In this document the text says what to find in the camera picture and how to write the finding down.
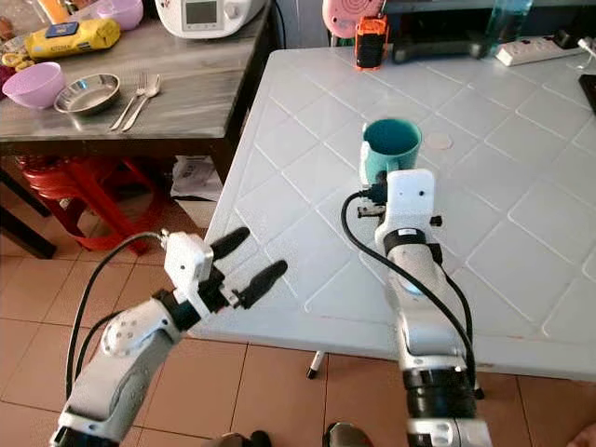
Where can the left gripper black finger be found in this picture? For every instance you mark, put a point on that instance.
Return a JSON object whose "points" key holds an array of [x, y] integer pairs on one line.
{"points": [[231, 242], [263, 282]]}

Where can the teal ceramic mug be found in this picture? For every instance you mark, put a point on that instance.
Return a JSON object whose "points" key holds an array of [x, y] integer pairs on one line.
{"points": [[391, 140]]}

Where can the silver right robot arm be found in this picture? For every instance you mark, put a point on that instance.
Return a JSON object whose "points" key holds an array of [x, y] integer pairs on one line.
{"points": [[428, 326]]}

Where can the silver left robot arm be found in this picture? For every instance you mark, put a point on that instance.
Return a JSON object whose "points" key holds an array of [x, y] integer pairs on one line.
{"points": [[121, 358]]}

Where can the white table leg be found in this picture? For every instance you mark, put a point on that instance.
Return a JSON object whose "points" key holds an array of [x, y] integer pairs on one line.
{"points": [[316, 363]]}

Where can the dark wooden table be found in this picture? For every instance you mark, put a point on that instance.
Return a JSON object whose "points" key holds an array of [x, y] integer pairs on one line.
{"points": [[149, 151]]}

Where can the orange and black device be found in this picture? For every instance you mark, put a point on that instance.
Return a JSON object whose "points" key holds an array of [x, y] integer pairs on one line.
{"points": [[372, 45]]}

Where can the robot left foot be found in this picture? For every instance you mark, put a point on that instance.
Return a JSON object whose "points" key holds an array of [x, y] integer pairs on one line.
{"points": [[247, 440]]}

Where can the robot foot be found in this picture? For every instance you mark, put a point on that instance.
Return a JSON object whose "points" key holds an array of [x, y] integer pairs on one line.
{"points": [[247, 440], [347, 436]]}

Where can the black flat appliance base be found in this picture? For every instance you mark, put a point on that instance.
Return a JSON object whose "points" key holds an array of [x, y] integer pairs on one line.
{"points": [[438, 47]]}

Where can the red plastic stool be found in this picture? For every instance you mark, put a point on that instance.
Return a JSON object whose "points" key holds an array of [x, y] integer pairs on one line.
{"points": [[74, 191]]}

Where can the pink round gadget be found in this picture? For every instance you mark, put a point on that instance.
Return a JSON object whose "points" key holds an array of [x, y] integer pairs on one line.
{"points": [[343, 17]]}

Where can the steel spoon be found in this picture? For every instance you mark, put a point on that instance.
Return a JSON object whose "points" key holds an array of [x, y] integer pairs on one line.
{"points": [[152, 86]]}

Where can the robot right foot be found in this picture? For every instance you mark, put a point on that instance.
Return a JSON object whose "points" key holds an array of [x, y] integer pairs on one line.
{"points": [[347, 436]]}

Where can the steel fork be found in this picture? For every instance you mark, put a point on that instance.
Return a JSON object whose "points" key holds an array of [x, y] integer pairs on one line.
{"points": [[140, 86]]}

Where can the stainless steel bowl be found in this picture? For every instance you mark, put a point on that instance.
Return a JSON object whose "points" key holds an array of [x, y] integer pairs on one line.
{"points": [[87, 95]]}

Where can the white power strip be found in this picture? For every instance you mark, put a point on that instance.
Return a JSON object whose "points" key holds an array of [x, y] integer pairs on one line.
{"points": [[535, 51]]}

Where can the teal translucent bottle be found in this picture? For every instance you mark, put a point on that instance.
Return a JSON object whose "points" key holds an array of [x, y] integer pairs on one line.
{"points": [[507, 19]]}

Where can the lilac plastic bowl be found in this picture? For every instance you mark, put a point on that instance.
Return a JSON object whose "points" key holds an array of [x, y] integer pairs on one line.
{"points": [[121, 12], [33, 86]]}

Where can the white kitchen appliance with display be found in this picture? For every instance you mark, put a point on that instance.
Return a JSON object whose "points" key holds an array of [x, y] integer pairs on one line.
{"points": [[209, 17]]}

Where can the black power plug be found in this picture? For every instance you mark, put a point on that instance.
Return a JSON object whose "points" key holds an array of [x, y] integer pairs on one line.
{"points": [[568, 39]]}

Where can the yellow food packet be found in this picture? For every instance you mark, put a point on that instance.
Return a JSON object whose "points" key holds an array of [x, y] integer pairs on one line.
{"points": [[74, 37]]}

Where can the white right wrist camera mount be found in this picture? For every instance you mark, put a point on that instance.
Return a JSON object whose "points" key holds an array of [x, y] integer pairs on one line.
{"points": [[410, 198]]}

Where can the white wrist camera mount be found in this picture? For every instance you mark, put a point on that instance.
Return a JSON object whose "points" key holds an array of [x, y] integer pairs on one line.
{"points": [[410, 198], [186, 264]]}

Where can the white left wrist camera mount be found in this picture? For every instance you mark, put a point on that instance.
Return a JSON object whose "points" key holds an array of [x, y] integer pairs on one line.
{"points": [[186, 264]]}

